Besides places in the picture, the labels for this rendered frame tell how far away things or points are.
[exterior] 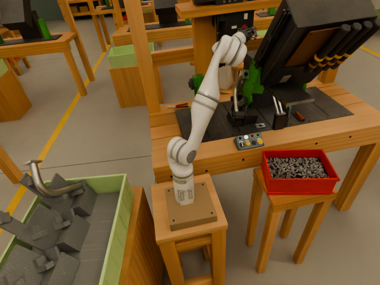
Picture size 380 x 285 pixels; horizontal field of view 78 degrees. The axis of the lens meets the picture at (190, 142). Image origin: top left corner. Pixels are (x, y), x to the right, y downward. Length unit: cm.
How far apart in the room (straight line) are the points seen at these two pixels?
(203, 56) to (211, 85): 79
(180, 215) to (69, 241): 47
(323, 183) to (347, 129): 49
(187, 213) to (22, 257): 62
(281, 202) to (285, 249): 84
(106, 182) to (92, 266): 39
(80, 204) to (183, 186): 50
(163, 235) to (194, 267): 88
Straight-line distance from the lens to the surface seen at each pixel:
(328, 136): 159
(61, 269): 111
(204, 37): 163
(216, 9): 149
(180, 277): 147
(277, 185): 123
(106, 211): 125
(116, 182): 127
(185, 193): 105
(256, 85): 144
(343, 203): 232
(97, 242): 117
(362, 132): 174
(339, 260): 215
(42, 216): 117
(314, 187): 130
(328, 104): 188
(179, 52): 171
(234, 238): 204
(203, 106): 87
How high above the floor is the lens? 179
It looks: 39 degrees down
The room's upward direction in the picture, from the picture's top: 6 degrees counter-clockwise
